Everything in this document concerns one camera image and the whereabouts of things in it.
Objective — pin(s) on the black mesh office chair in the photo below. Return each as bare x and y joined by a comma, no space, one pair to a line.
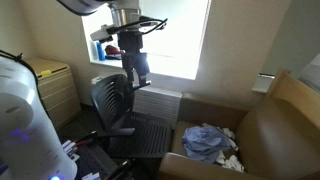
128,134

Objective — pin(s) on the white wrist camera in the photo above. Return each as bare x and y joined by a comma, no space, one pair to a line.
104,34

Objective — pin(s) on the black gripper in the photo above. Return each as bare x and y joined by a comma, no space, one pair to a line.
130,43

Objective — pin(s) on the wooden drawer cabinet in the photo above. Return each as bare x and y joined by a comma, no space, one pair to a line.
58,91

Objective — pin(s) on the red object on windowsill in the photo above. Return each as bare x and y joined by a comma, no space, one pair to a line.
112,52

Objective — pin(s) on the white cloth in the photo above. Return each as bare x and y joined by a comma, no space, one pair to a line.
228,159

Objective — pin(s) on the grey striped pillow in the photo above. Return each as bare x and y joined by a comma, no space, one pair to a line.
310,75

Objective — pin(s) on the yellow sticky note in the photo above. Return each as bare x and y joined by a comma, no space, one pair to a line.
45,73

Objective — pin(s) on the blue shirt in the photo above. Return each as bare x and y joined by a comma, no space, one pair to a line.
205,143

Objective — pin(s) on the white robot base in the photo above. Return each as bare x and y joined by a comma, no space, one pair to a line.
29,144

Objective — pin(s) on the brown leather armchair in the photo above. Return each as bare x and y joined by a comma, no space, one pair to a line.
278,139

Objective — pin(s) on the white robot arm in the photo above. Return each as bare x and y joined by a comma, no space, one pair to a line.
127,22

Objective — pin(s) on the blue bottle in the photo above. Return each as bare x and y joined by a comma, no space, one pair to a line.
100,51

